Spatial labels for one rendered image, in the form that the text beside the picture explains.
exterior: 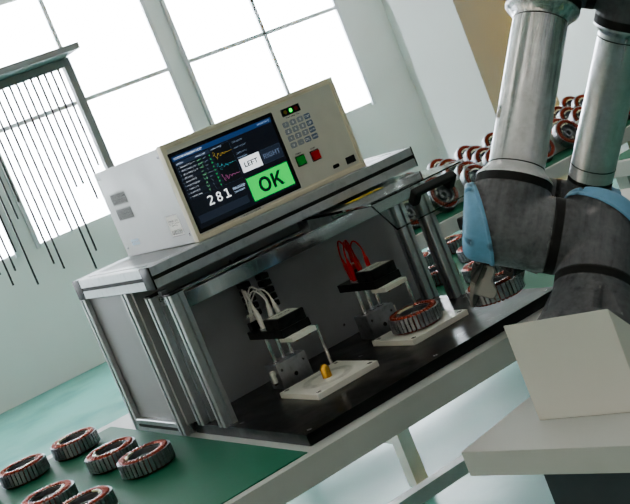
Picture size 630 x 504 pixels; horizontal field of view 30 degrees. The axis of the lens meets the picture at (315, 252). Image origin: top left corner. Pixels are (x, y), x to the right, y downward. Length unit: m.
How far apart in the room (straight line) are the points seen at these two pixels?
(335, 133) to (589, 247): 0.93
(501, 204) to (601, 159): 0.29
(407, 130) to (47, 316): 3.62
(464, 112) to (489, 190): 4.67
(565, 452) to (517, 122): 0.50
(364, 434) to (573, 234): 0.56
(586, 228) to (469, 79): 4.59
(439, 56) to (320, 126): 3.94
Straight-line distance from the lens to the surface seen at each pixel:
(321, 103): 2.52
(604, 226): 1.75
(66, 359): 8.84
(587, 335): 1.64
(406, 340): 2.35
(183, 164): 2.35
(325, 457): 2.02
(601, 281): 1.71
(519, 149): 1.78
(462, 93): 6.38
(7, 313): 8.72
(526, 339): 1.70
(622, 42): 1.92
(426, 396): 2.13
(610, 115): 1.95
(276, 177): 2.44
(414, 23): 6.50
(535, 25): 1.84
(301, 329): 2.34
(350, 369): 2.30
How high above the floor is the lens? 1.32
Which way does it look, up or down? 8 degrees down
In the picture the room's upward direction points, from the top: 22 degrees counter-clockwise
